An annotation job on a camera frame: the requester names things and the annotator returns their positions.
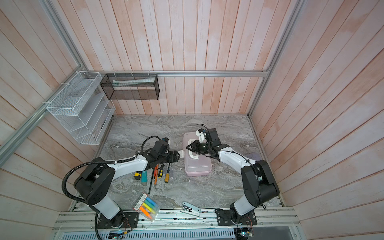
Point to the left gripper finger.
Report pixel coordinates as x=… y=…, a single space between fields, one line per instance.
x=174 y=160
x=175 y=155

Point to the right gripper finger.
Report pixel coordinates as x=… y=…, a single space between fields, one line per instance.
x=193 y=145
x=192 y=153

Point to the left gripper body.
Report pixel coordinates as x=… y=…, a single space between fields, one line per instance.
x=165 y=158

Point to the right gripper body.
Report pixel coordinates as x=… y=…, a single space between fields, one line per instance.
x=205 y=147

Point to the pink plastic tool box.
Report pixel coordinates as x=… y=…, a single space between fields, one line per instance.
x=195 y=165

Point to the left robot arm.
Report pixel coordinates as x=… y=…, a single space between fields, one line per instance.
x=94 y=182

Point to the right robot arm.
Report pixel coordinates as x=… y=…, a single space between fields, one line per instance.
x=259 y=184

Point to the highlighter pen pack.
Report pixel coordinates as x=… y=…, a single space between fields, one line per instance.
x=146 y=206

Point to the black yellow screwdriver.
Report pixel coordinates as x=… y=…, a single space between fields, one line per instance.
x=160 y=172

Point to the teal utility knife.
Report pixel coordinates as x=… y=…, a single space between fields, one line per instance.
x=144 y=178

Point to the black yellow utility knife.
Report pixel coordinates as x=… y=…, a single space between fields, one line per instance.
x=138 y=175

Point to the grey purple cloth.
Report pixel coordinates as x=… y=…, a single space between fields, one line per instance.
x=253 y=156

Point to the white stapler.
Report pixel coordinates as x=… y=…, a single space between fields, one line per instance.
x=191 y=209

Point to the black mesh basket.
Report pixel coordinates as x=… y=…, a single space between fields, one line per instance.
x=127 y=87

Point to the orange handled screwdriver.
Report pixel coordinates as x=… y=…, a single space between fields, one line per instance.
x=167 y=177

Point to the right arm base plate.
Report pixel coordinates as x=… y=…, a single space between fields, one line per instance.
x=231 y=218

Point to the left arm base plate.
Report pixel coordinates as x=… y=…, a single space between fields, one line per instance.
x=127 y=220

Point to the white wire mesh shelf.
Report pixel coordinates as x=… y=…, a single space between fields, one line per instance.
x=81 y=110

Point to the aluminium mounting rail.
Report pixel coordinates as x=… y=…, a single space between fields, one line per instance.
x=174 y=219

